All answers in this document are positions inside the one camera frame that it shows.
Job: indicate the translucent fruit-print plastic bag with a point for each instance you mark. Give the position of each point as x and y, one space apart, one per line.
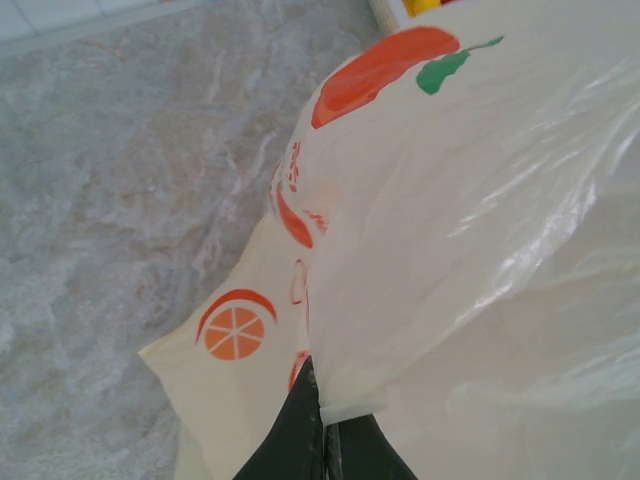
450 225

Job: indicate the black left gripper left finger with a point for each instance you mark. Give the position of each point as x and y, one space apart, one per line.
295 440

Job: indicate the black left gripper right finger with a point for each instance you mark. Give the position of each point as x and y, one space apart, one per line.
365 455

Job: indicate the yellow fake banana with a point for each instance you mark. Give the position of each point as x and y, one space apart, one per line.
422 6

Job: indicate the white plastic basket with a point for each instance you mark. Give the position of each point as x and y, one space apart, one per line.
382 12

